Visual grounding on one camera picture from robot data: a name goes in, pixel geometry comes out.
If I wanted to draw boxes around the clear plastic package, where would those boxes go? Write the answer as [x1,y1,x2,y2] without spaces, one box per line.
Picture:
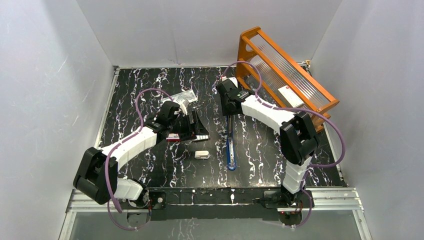
[171,89,198,107]

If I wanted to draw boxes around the orange wooden shelf rack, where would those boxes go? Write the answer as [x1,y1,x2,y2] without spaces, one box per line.
[235,26,339,118]

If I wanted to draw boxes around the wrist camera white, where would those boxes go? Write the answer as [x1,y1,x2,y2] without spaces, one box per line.
[221,76,238,88]
[178,99,190,115]

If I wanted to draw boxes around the white box on shelf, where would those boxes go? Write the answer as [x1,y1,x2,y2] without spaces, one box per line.
[278,85,305,108]

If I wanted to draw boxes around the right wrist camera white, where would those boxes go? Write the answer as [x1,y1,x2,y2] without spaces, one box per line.
[221,76,238,88]

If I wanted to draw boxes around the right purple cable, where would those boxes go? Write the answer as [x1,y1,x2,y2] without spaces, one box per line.
[222,60,346,229]

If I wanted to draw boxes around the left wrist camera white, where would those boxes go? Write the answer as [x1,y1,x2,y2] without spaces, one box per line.
[178,99,190,115]

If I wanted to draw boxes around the silver staple strip tray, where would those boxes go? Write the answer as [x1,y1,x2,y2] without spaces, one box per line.
[192,135,210,142]

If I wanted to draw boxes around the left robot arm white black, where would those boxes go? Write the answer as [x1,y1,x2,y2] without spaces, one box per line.
[73,100,210,208]

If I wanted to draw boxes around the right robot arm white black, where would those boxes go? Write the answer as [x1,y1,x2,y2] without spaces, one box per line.
[215,77,319,207]

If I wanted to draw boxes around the red white staple box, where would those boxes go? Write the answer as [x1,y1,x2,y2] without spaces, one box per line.
[166,133,181,142]

